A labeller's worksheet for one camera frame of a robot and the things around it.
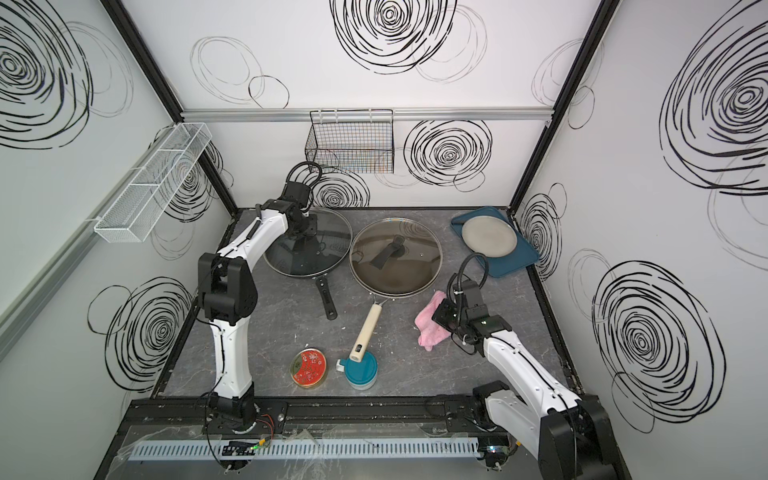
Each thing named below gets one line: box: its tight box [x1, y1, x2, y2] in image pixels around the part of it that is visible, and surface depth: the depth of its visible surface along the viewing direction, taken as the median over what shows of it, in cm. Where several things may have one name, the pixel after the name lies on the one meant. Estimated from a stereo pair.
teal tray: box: [450, 207, 539, 278], surface depth 111 cm
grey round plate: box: [462, 215, 518, 257], surface depth 111 cm
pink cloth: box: [415, 290, 451, 351], surface depth 85 cm
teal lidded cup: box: [336, 351, 379, 390], surface depth 75 cm
